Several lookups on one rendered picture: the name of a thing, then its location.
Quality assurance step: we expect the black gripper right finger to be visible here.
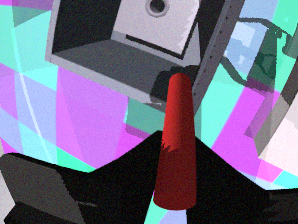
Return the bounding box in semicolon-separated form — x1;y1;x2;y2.
186;136;298;224

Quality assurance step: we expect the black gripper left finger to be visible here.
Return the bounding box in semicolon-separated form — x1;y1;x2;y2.
0;131;162;224

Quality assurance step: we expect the red peg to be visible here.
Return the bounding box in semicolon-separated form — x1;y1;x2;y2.
153;72;197;210

